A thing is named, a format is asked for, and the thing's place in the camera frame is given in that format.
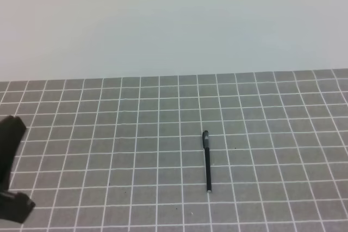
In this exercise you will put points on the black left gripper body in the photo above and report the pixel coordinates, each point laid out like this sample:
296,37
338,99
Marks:
15,207

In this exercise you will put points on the black pen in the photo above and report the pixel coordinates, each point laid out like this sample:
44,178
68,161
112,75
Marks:
208,169

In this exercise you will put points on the black pen cap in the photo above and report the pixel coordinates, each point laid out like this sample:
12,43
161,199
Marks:
205,139

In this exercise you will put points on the grey grid tablecloth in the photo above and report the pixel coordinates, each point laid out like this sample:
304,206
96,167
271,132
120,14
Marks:
126,154

